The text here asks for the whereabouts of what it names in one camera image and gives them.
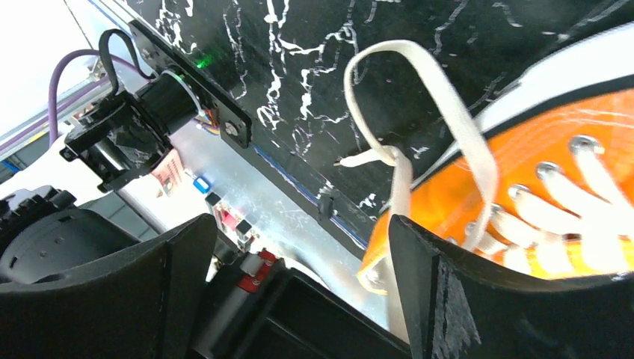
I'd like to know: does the orange canvas sneaker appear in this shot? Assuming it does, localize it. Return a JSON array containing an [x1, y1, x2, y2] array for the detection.
[[357, 22, 634, 295]]

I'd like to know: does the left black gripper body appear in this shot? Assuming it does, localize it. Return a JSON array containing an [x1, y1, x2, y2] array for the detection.
[[190, 250, 410, 358]]

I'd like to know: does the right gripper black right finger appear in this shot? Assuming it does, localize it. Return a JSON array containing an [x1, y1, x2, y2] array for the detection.
[[389, 215, 633, 358]]

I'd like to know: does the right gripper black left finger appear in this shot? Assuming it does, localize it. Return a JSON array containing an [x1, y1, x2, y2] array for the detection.
[[1, 214, 217, 358]]

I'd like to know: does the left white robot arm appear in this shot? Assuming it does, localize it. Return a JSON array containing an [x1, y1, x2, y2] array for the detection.
[[1, 30, 410, 358]]

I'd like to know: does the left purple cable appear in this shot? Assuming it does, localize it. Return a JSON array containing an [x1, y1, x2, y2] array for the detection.
[[0, 48, 144, 155]]

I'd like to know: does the white shoelace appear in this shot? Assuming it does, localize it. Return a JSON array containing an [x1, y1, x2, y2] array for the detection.
[[334, 39, 634, 343]]

